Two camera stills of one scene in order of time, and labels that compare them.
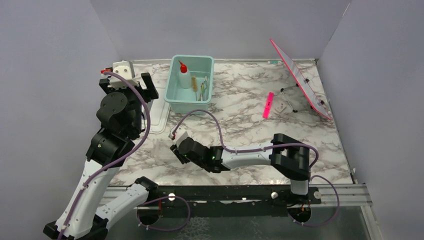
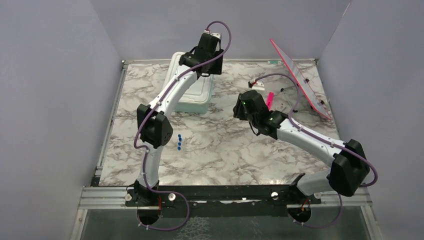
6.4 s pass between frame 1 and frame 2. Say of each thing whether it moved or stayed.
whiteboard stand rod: stayed
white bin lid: moved
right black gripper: moved
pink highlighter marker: stayed
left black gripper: moved
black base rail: stayed
